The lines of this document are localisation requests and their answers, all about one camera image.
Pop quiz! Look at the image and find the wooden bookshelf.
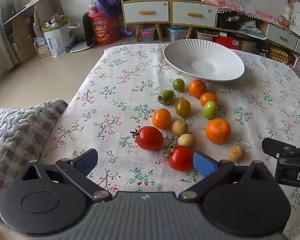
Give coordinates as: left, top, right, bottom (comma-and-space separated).
2, 0, 63, 63

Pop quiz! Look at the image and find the white paper bag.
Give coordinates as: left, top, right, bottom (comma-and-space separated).
42, 21, 80, 57

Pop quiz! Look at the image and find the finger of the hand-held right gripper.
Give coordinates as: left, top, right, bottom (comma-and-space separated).
262, 137, 300, 159

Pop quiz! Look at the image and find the white printed carton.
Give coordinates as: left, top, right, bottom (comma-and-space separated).
289, 52, 300, 73

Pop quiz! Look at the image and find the red tomato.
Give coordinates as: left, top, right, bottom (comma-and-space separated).
130, 126, 164, 151
165, 145, 195, 172

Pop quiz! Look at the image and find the pink cloth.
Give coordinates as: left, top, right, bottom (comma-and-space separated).
199, 0, 283, 28

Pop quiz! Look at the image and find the red bucket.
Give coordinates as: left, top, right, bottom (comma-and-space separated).
87, 12, 120, 46

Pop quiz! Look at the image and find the dark green tomato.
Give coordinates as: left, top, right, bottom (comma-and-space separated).
158, 89, 175, 105

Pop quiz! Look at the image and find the orange tomato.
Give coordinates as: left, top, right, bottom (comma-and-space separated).
152, 108, 172, 130

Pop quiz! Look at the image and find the white oval board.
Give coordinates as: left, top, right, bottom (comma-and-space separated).
70, 41, 95, 53

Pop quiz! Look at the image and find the yellow egg tray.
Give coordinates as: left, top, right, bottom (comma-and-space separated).
269, 46, 290, 64

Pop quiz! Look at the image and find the red box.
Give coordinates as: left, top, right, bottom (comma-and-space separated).
215, 35, 240, 50

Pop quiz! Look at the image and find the plush toy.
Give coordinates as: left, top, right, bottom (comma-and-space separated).
44, 14, 67, 28

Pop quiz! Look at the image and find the small mandarin orange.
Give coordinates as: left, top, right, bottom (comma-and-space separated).
199, 92, 218, 107

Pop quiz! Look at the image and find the white drawing board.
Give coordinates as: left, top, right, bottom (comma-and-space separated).
285, 1, 300, 33

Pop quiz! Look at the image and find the black flat panel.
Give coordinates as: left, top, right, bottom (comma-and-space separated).
82, 12, 93, 47

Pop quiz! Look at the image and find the green lime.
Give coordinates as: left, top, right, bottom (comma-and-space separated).
172, 78, 185, 92

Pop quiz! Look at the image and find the blue lid storage box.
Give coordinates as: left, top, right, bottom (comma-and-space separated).
166, 26, 188, 42

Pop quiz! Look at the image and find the grey curtain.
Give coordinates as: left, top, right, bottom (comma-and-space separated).
0, 0, 20, 65

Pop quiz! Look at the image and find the white cabinet drawer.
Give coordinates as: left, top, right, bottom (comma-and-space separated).
123, 1, 170, 23
172, 1, 217, 27

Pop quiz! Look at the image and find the low wooden cabinet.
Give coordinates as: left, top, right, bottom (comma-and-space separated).
216, 10, 300, 64

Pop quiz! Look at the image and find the light green tomato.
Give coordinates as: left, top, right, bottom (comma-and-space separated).
203, 101, 218, 120

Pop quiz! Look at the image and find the clear storage box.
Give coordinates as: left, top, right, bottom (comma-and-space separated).
140, 26, 157, 42

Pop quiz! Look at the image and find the yellow-green tomato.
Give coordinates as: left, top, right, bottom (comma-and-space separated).
175, 98, 191, 117

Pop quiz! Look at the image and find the black lid storage box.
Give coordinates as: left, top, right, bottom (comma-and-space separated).
197, 30, 218, 42

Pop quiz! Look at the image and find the large mandarin orange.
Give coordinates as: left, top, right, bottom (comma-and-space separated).
205, 118, 232, 144

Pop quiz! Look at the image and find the tan longan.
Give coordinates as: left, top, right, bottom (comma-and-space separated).
177, 133, 195, 147
172, 120, 189, 136
228, 145, 245, 162

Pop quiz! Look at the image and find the purple hat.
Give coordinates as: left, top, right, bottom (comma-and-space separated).
94, 0, 123, 18

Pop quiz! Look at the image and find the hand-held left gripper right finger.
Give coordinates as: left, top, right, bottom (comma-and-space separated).
178, 151, 277, 202

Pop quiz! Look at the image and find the grey quilted blanket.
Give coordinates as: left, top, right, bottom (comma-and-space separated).
0, 99, 69, 213

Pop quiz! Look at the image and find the floral tablecloth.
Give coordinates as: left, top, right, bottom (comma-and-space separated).
40, 44, 300, 240

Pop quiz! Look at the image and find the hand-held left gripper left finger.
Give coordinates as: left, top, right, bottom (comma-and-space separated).
20, 148, 113, 203

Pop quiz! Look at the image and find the white ribbed plate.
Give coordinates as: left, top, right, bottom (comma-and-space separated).
163, 39, 245, 82

